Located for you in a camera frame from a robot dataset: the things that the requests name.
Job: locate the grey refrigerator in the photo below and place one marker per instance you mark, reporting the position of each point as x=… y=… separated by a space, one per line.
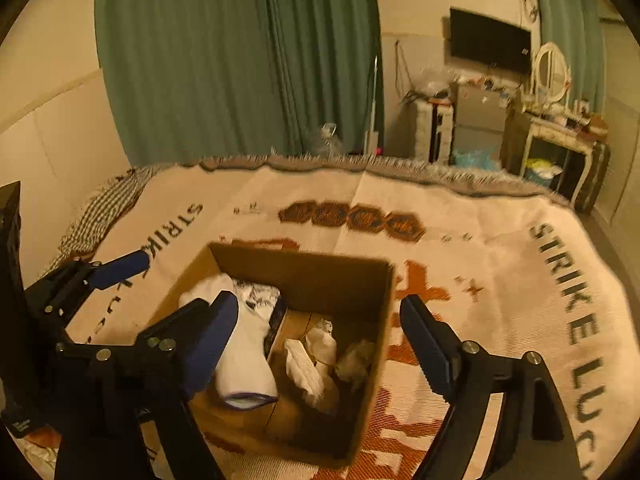
x=480 y=115

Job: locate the grey crumpled cloth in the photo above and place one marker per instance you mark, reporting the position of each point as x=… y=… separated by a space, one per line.
x=355 y=357

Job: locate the brown cardboard box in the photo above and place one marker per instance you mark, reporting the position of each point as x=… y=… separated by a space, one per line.
x=320 y=272

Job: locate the clear plastic bag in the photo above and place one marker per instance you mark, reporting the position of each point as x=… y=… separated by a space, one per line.
x=435 y=82

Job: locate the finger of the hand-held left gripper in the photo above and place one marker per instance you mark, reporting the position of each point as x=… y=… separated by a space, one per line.
x=122 y=266

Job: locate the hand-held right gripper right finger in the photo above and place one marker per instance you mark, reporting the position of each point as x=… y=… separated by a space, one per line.
x=426 y=347

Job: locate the green curtain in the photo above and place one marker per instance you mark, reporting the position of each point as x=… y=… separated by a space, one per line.
x=567 y=15
x=325 y=50
x=185 y=60

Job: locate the white crumpled cloth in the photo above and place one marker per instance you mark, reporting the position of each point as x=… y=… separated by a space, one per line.
x=306 y=366

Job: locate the checked cloth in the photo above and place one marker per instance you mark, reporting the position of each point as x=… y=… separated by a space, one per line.
x=105 y=200

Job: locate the white standing pole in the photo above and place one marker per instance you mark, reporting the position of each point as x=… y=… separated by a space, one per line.
x=374 y=110

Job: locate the yellow and white bag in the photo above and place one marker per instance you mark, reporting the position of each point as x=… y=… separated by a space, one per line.
x=542 y=170

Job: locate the white vanity table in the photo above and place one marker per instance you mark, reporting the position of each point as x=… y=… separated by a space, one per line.
x=555 y=135

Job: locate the white sock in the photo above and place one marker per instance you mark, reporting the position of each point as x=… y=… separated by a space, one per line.
x=245 y=355

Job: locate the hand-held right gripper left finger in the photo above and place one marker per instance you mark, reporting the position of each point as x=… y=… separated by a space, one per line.
x=212 y=345

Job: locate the black and white patterned cloth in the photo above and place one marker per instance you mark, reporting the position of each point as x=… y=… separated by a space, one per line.
x=260 y=297

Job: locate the white cabinet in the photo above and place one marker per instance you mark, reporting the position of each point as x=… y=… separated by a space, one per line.
x=430 y=130

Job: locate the printed beige blanket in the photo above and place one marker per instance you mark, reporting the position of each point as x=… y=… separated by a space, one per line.
x=500 y=270

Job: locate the blue plastic bag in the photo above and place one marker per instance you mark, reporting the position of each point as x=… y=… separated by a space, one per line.
x=475 y=159

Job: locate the white oval mirror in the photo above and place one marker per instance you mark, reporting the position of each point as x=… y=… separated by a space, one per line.
x=550 y=72

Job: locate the black wall television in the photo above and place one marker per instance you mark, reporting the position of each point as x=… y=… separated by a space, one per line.
x=490 y=40

